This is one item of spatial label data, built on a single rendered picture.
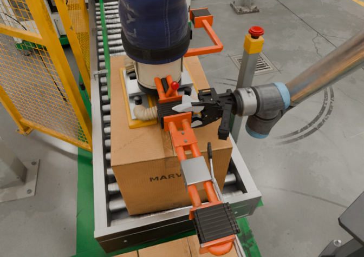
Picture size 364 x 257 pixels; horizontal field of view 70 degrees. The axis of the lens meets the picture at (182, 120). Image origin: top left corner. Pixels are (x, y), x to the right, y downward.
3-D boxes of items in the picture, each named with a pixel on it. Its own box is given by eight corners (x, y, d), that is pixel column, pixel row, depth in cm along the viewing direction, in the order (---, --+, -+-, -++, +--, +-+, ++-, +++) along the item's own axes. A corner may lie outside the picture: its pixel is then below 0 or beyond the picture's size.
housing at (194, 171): (178, 170, 69) (178, 160, 65) (203, 164, 70) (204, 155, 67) (186, 193, 64) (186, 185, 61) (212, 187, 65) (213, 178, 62)
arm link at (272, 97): (286, 116, 86) (297, 93, 79) (252, 122, 84) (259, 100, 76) (273, 97, 92) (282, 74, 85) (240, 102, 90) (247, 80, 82)
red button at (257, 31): (245, 34, 124) (246, 26, 121) (258, 32, 125) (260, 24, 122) (251, 41, 119) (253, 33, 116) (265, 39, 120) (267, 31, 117)
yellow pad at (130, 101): (119, 71, 113) (117, 61, 109) (142, 68, 115) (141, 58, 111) (129, 130, 91) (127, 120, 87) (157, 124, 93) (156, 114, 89)
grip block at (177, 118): (156, 112, 83) (155, 99, 78) (186, 106, 85) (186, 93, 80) (162, 132, 77) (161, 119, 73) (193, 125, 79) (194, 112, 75)
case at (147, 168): (124, 115, 150) (110, 56, 120) (192, 106, 155) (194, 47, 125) (129, 216, 111) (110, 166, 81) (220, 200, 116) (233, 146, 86)
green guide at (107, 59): (92, -3, 255) (89, -13, 248) (103, -4, 257) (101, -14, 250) (98, 111, 151) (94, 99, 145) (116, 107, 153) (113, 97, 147)
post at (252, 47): (221, 153, 198) (245, 34, 124) (229, 152, 199) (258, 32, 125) (224, 161, 194) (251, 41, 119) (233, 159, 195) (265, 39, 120)
